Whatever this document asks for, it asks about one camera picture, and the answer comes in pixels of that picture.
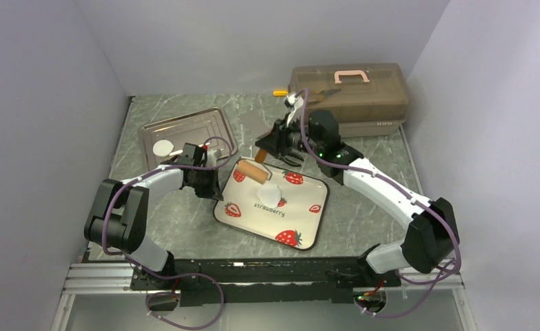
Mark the flat round dough wrapper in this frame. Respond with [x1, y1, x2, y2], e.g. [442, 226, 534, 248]
[152, 139, 174, 158]

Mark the strawberry pattern white tray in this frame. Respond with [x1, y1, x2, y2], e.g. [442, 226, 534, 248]
[213, 161, 330, 251]

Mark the wooden rolling pin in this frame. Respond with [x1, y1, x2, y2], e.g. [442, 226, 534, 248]
[237, 150, 272, 184]

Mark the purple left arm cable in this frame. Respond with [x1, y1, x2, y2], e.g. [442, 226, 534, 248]
[101, 136, 235, 330]

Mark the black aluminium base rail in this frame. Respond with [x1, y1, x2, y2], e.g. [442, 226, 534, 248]
[62, 258, 463, 308]

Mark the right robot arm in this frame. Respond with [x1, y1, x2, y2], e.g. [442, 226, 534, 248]
[255, 110, 459, 286]

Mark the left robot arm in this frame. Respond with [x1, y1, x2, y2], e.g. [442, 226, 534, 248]
[83, 141, 223, 290]

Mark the white dough ball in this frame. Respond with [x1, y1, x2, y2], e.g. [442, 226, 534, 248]
[257, 181, 282, 208]

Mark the yellow small object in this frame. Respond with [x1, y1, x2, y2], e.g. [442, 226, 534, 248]
[272, 90, 289, 97]

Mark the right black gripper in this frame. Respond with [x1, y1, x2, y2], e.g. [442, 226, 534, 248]
[256, 114, 323, 158]

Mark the steel baking tray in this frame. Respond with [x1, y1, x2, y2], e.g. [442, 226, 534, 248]
[139, 108, 238, 170]

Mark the brown translucent tool box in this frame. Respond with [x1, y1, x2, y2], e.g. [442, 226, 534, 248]
[288, 63, 410, 138]

